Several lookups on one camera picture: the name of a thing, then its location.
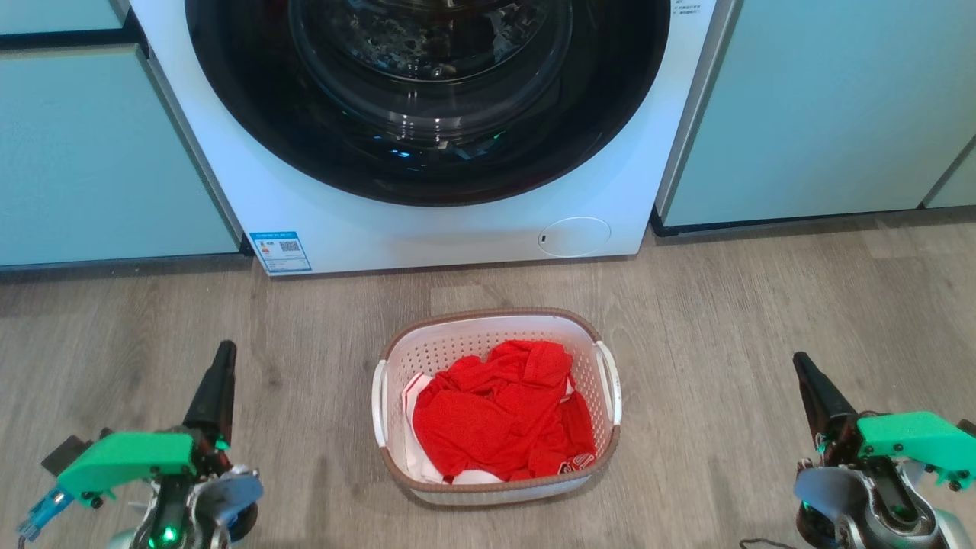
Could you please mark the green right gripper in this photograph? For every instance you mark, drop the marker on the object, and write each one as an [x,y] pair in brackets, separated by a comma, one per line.
[911,438]

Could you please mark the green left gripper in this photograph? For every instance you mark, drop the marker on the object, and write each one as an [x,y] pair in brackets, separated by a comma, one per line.
[130,456]

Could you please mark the white laundry basket brown rim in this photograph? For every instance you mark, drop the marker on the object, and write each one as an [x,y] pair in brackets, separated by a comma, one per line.
[457,345]

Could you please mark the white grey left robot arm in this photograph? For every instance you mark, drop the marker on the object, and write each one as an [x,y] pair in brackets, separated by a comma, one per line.
[221,496]

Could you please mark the blue energy label sticker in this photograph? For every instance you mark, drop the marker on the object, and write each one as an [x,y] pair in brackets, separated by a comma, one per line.
[280,253]

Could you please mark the white garment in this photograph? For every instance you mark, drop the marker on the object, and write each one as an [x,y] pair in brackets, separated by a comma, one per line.
[415,457]

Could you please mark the narrow pale green cabinet panel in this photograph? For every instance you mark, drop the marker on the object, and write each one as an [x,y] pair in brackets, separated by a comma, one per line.
[957,185]

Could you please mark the large pale green cabinet door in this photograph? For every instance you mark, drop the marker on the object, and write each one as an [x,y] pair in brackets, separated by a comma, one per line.
[99,156]

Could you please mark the red mesh jersey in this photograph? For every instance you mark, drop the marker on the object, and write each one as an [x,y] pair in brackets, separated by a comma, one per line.
[492,419]

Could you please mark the white washing machine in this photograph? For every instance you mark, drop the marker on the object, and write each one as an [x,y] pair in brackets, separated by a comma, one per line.
[457,231]

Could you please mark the wide pale green cabinet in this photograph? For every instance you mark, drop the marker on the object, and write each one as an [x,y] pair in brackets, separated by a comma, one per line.
[816,107]

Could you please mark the black round washing machine door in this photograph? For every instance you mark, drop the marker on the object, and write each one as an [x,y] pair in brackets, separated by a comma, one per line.
[229,99]

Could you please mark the round white filter cover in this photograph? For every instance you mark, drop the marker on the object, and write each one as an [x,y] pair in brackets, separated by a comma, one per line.
[574,236]

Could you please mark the small pale green cabinet drawer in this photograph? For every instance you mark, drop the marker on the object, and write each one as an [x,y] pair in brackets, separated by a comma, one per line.
[53,15]

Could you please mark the small printed text label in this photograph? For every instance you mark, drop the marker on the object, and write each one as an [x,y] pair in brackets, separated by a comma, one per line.
[686,7]

